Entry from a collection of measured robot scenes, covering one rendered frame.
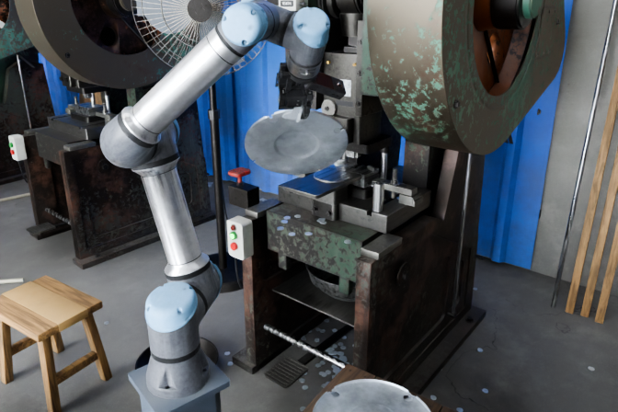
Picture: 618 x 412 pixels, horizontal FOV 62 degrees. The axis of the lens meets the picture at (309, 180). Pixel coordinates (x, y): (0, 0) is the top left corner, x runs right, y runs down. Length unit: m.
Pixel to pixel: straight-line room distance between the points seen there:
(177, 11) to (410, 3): 1.33
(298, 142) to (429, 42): 0.50
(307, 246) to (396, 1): 0.86
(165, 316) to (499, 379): 1.35
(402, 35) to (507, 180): 1.69
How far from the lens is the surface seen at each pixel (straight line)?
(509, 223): 2.85
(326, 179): 1.64
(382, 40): 1.19
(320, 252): 1.67
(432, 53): 1.14
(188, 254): 1.32
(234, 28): 0.96
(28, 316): 2.00
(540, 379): 2.21
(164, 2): 2.31
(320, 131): 1.40
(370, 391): 1.41
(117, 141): 1.11
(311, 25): 1.07
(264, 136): 1.41
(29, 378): 2.29
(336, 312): 1.83
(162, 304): 1.24
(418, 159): 1.85
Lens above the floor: 1.32
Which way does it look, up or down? 19 degrees down
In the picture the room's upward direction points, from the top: straight up
